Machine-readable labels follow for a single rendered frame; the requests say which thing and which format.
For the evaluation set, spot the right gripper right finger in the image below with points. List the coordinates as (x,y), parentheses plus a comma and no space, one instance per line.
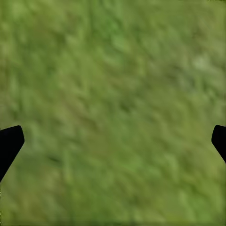
(219,140)

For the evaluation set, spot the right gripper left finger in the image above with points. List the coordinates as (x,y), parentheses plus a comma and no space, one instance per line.
(11,141)

